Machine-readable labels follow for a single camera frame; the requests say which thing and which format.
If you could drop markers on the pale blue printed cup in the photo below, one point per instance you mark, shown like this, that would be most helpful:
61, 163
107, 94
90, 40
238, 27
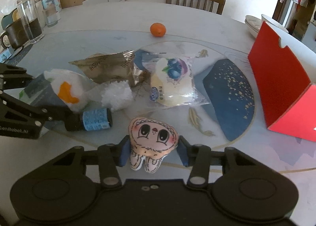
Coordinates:
50, 0

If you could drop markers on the dark brown mug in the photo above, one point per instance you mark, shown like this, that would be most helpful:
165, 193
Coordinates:
16, 36

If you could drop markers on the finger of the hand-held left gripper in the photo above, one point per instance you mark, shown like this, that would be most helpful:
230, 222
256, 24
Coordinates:
14, 76
47, 113

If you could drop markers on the red cardboard box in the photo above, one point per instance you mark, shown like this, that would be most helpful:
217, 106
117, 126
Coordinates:
279, 80

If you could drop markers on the white marble desktop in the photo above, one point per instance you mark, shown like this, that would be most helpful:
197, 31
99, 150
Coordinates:
111, 26

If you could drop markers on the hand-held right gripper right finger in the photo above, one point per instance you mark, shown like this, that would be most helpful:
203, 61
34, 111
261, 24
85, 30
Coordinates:
184, 153

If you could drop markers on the tall clear glass jar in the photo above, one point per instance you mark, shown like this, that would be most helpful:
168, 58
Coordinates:
29, 19

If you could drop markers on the small blue white box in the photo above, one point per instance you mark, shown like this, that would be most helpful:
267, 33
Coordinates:
9, 54

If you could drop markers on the gold foil snack packet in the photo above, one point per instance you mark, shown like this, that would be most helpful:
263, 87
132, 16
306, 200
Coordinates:
106, 68

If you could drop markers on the plain cardboard box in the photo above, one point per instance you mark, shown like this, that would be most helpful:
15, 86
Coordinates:
70, 1

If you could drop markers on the orange tangerine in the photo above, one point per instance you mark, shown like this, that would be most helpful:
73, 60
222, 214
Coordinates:
158, 29

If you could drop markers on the clear bread packet blueberry print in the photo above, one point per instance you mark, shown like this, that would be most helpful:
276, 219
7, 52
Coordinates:
170, 85

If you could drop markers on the white bowl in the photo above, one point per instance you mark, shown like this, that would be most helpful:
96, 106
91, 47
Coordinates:
274, 22

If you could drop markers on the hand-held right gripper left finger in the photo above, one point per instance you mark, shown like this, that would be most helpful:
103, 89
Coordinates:
124, 153

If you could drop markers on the dark teal container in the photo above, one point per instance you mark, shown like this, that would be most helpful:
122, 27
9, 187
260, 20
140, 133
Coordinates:
7, 20

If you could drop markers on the green white packet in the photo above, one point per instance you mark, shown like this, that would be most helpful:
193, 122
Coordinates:
37, 88

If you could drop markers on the black bottle blue label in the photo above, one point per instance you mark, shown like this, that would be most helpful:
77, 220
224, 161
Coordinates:
96, 118

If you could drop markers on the pink big-eyed plush doll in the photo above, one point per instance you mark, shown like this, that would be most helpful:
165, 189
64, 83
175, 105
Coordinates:
153, 137

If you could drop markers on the white plastic wrap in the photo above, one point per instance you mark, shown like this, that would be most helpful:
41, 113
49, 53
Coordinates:
71, 78

